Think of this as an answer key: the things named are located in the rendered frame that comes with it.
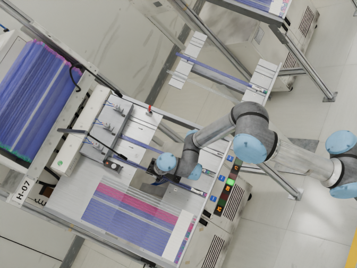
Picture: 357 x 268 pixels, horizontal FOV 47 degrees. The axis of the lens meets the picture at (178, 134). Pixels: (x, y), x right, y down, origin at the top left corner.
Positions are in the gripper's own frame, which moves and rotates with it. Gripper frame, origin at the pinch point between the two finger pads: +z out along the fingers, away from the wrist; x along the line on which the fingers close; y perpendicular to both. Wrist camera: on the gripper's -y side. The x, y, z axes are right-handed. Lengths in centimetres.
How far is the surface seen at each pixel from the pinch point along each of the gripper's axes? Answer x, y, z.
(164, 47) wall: -159, 37, 187
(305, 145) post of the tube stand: -67, -81, 39
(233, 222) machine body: -5, -59, 53
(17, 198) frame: 38, 54, -1
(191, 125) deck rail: -30.1, -4.1, -1.5
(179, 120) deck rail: -30.0, 2.5, 0.3
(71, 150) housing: 7.4, 43.4, 3.8
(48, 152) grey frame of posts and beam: 14, 52, 0
